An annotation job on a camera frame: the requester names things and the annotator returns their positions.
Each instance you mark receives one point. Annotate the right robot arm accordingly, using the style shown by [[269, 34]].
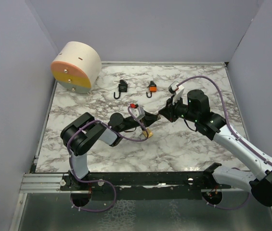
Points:
[[197, 110]]

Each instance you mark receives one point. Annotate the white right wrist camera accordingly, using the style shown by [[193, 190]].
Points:
[[177, 91]]

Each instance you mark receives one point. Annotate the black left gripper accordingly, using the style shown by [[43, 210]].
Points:
[[148, 119]]

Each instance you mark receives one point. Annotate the orange and black padlock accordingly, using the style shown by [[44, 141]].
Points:
[[152, 87]]

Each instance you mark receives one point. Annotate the black Kaijing padlock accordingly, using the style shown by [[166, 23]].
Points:
[[122, 88]]

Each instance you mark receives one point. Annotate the cream cylinder with coloured face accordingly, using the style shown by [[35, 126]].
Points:
[[76, 67]]

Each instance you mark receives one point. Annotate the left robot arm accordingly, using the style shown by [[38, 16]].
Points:
[[80, 135]]

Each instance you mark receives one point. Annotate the brass padlock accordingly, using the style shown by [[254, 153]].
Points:
[[147, 133]]

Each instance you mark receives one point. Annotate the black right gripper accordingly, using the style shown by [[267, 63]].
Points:
[[168, 111]]

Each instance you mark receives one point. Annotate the aluminium frame rail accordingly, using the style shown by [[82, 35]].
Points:
[[41, 183]]

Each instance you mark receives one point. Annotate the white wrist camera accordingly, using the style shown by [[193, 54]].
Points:
[[177, 91], [136, 111]]

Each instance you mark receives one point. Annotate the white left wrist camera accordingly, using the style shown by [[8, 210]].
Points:
[[136, 111]]

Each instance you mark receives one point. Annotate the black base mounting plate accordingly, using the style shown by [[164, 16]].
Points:
[[106, 186]]

